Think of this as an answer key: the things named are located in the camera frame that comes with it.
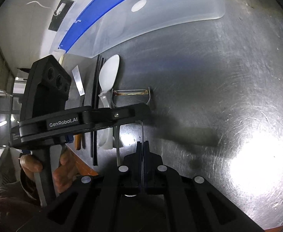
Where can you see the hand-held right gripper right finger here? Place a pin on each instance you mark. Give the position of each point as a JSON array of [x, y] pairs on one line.
[[149, 160]]

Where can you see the black chopstick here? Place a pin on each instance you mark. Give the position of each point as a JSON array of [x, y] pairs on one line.
[[96, 82], [100, 87]]

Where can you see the black wall socket plate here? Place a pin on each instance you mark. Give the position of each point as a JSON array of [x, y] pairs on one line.
[[59, 17]]

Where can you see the white plastic spoon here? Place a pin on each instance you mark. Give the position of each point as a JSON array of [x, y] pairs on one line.
[[108, 72]]

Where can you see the person's left hand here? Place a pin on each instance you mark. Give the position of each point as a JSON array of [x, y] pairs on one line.
[[66, 169]]

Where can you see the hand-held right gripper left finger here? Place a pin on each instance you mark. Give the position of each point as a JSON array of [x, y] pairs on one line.
[[133, 162]]

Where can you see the clear plastic peeler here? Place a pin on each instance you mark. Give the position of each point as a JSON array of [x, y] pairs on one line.
[[131, 92]]

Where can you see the person's dark clothing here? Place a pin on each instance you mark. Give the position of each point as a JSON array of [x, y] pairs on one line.
[[10, 212]]

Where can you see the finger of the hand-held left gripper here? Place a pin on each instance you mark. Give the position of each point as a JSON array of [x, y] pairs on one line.
[[122, 114]]

